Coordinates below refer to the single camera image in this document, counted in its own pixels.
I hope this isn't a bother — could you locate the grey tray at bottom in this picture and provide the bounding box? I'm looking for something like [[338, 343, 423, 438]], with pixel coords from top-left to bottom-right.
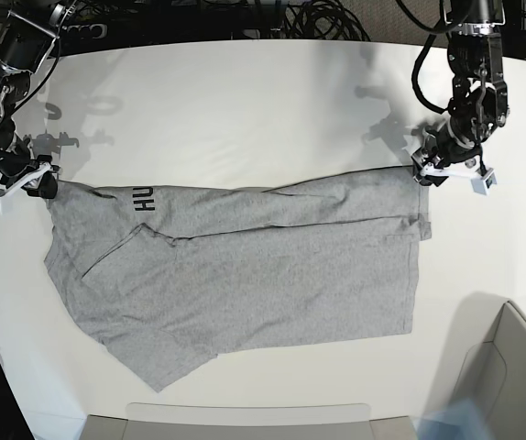
[[80, 402, 418, 439]]

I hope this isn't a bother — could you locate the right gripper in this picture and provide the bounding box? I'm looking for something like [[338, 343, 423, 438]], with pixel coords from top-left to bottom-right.
[[0, 149, 60, 200]]

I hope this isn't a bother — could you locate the blue translucent object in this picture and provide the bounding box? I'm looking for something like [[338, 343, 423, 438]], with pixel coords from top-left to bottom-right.
[[416, 399, 490, 440]]

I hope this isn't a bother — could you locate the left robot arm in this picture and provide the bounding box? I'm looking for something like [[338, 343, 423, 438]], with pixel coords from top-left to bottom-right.
[[411, 1, 509, 194]]

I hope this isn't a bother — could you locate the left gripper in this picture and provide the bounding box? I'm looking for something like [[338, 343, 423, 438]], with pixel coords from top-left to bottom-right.
[[411, 126, 486, 187]]

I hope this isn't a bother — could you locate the grey T-shirt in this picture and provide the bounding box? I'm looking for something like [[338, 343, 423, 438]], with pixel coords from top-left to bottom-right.
[[45, 168, 431, 391]]

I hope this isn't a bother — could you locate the grey box at right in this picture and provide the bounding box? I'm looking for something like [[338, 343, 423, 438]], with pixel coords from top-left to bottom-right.
[[451, 300, 526, 440]]

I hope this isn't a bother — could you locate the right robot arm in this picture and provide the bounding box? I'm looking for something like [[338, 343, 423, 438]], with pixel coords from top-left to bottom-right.
[[0, 1, 76, 202]]

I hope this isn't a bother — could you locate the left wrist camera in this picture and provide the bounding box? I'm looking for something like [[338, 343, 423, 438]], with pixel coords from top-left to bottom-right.
[[470, 168, 497, 195]]

